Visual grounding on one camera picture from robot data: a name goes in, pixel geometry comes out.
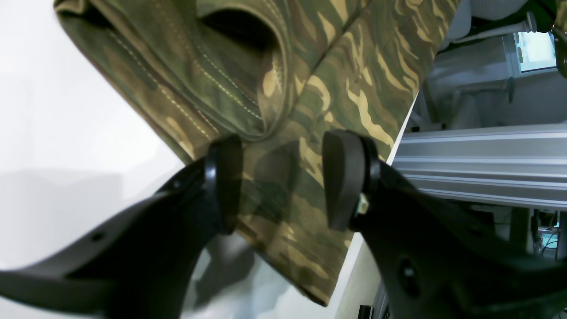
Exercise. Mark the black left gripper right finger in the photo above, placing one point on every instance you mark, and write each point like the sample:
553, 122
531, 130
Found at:
436, 260

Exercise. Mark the camouflage T-shirt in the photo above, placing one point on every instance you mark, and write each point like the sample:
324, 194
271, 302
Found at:
278, 73

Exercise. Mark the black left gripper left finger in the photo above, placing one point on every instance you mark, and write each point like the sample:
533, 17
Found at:
138, 264

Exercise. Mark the grey office chair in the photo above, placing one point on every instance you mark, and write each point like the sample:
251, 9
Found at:
470, 61

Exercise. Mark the aluminium frame beam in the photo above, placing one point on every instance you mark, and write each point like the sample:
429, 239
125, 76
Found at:
522, 166

